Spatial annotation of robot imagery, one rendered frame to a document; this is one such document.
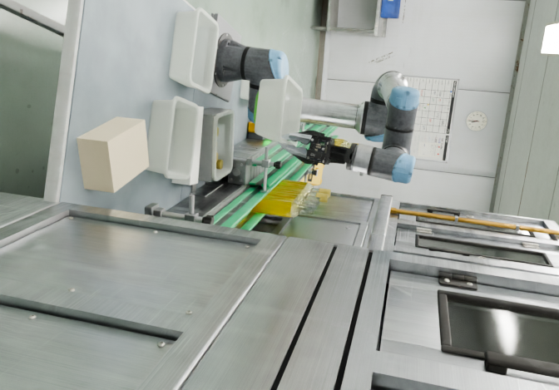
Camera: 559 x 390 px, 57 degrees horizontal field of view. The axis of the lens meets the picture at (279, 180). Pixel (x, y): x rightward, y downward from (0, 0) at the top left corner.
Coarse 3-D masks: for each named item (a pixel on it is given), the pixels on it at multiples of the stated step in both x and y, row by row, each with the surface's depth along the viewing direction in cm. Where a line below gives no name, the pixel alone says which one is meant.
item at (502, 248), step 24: (264, 216) 222; (336, 216) 229; (360, 216) 231; (384, 216) 223; (408, 216) 237; (480, 216) 243; (504, 216) 241; (384, 240) 198; (408, 240) 208; (432, 240) 210; (456, 240) 210; (480, 240) 212; (504, 240) 212; (528, 240) 210; (552, 240) 212; (480, 264) 185; (504, 264) 185; (528, 264) 191; (552, 264) 191
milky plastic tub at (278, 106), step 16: (272, 80) 133; (288, 80) 134; (256, 96) 136; (272, 96) 132; (288, 96) 152; (256, 112) 134; (272, 112) 132; (288, 112) 152; (256, 128) 134; (272, 128) 132; (288, 128) 152; (288, 144) 140
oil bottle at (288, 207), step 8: (264, 200) 185; (272, 200) 184; (280, 200) 184; (288, 200) 184; (296, 200) 185; (256, 208) 186; (264, 208) 185; (272, 208) 184; (280, 208) 184; (288, 208) 183; (296, 208) 182; (288, 216) 184
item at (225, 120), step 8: (224, 112) 170; (232, 112) 178; (216, 120) 164; (224, 120) 180; (232, 120) 180; (216, 128) 165; (224, 128) 181; (232, 128) 180; (216, 136) 166; (224, 136) 182; (232, 136) 181; (216, 144) 167; (224, 144) 182; (232, 144) 182; (224, 152) 183; (232, 152) 183; (224, 160) 184; (232, 160) 184; (224, 168) 183; (216, 176) 173
